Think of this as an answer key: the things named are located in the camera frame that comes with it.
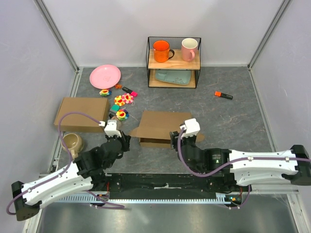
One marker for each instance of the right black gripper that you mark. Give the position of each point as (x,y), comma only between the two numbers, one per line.
(173,135)

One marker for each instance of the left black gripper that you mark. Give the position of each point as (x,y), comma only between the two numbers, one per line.
(126,140)

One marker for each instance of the brown cardboard box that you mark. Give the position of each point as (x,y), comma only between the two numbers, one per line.
(97,108)
(155,127)

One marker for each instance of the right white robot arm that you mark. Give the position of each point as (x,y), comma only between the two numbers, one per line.
(243,168)

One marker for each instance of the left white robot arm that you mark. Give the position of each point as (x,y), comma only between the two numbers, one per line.
(84,173)

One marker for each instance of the closed brown cardboard box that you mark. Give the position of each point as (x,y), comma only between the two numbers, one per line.
(97,108)

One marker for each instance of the beige cup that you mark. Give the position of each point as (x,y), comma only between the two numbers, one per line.
(74,143)

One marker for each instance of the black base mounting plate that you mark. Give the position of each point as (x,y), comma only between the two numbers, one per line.
(163,186)

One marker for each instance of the rainbow flower toy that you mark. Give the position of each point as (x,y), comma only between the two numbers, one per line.
(122,115)

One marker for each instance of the orange black highlighter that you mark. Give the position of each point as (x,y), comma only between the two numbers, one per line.
(223,95)

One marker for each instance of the orange yellow flower toy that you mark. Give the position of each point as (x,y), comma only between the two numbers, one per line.
(119,101)

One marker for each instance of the pink flower toy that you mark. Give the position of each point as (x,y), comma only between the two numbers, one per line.
(127,98)

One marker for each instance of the light green tray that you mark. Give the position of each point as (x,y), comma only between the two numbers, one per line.
(181,77)

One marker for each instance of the pink black highlighter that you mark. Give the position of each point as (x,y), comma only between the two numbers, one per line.
(129,91)

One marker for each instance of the pink plate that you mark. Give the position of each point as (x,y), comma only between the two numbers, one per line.
(105,76)

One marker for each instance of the pink mug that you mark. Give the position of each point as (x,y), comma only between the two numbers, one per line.
(188,49)

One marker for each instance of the orange mug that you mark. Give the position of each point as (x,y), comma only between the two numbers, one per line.
(162,51)

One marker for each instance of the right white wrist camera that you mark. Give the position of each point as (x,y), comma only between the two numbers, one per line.
(190,128)

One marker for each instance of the grey slotted cable duct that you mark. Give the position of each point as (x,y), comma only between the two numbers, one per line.
(88,198)

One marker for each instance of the black wire wooden shelf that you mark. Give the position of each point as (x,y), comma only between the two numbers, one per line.
(175,63)

